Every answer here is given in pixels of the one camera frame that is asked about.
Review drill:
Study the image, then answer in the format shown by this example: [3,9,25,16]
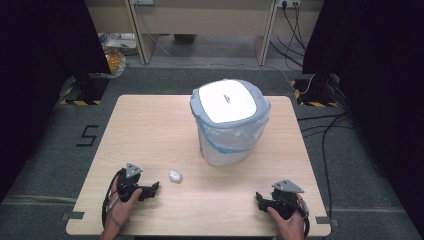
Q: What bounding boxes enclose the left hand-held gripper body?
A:
[116,162,145,203]

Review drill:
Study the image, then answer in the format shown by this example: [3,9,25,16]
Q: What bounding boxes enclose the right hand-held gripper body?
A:
[270,179,306,221]

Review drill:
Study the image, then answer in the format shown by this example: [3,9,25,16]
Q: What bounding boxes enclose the white paper ball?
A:
[168,169,184,185]

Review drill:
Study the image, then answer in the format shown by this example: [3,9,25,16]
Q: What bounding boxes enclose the white trash can grey lid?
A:
[189,78,272,168]

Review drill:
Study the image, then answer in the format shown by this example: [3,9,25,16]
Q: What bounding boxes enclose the person's right hand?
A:
[266,194,307,240]

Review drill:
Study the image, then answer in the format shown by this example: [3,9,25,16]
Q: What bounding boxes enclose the person's left hand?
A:
[105,186,144,232]

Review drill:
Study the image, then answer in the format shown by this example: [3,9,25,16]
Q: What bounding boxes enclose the clear plastic bin liner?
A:
[195,109,271,155]

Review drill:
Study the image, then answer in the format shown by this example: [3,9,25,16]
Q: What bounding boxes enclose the yellow black hazard tape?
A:
[289,79,339,109]
[59,75,102,107]

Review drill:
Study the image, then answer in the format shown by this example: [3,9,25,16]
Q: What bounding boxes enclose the black stand base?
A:
[293,73,340,104]
[73,73,110,102]

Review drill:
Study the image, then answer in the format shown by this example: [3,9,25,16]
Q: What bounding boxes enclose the clear bag with yellow contents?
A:
[102,47,129,79]

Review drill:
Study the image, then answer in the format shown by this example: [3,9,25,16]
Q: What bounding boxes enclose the pile of white packets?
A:
[98,32,138,56]

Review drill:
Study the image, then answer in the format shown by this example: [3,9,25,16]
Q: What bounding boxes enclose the black curtain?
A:
[0,0,112,203]
[301,0,424,238]

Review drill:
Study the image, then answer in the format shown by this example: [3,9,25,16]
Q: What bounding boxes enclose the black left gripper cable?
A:
[101,168,125,228]

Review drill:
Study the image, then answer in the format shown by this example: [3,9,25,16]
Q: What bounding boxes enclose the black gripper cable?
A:
[297,198,312,239]
[101,168,125,228]

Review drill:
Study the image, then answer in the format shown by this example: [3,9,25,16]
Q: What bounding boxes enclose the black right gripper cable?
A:
[297,198,312,239]

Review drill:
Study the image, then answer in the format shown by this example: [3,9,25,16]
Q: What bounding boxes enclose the black floor cables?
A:
[296,111,355,218]

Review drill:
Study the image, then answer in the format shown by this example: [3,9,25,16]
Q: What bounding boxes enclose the black plugged power cables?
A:
[269,2,308,72]

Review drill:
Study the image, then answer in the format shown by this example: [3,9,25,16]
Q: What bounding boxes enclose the white wall socket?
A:
[276,0,302,9]

